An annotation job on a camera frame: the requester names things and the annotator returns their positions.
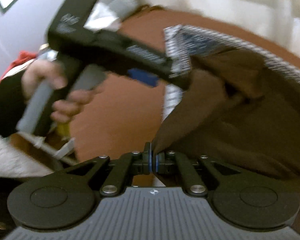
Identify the white crumpled cloth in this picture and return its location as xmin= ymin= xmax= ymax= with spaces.
xmin=84 ymin=2 xmax=121 ymax=32

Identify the dark brown garment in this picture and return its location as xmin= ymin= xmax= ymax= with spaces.
xmin=153 ymin=47 xmax=300 ymax=192

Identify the rust brown bed sheet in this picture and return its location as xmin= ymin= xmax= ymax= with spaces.
xmin=72 ymin=75 xmax=164 ymax=159

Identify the red cloth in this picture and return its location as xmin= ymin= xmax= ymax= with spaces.
xmin=0 ymin=50 xmax=38 ymax=83

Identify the person's left hand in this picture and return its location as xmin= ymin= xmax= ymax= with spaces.
xmin=21 ymin=60 xmax=102 ymax=124

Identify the grey bolster pillow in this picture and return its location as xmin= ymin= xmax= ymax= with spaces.
xmin=108 ymin=0 xmax=141 ymax=22

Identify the patterned navy white rug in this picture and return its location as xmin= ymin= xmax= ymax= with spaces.
xmin=164 ymin=25 xmax=300 ymax=112

